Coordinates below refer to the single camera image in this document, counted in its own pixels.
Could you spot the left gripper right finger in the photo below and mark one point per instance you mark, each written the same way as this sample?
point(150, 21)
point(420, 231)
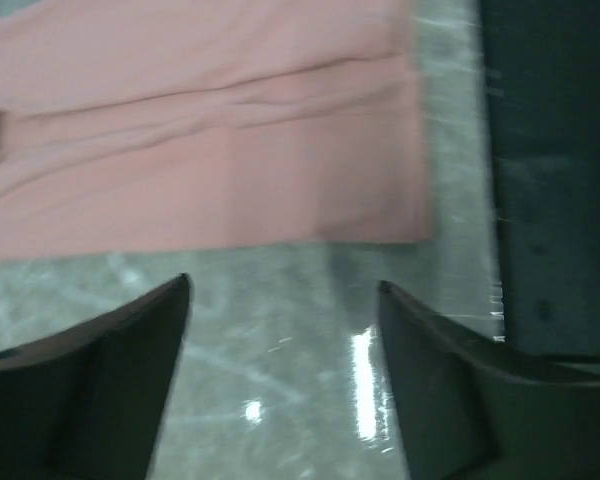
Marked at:
point(469, 407)

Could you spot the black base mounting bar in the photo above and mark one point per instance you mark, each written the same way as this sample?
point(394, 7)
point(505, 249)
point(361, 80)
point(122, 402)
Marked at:
point(542, 80)

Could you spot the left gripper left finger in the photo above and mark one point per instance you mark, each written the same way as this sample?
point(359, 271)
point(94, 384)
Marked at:
point(88, 402)

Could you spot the pink t-shirt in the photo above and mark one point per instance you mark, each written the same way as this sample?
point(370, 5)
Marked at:
point(143, 126)

